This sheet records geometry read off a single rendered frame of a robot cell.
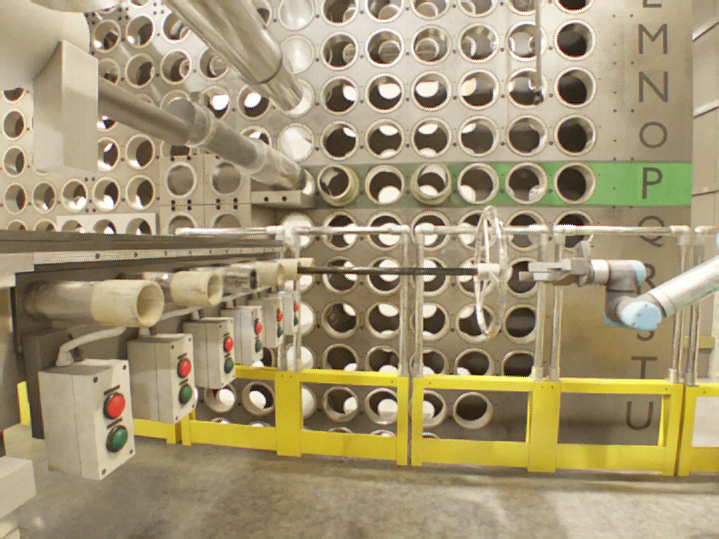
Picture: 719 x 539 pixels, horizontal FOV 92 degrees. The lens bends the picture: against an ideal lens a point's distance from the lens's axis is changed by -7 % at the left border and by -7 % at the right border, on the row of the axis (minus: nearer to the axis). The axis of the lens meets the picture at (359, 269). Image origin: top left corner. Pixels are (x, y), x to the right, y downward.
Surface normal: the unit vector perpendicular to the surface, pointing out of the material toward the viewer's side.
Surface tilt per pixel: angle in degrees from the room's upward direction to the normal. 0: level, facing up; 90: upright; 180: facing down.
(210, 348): 90
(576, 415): 90
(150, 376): 90
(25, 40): 127
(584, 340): 90
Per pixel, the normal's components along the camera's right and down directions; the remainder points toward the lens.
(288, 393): -0.14, 0.07
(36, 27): 0.93, 0.34
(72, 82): 0.99, 0.01
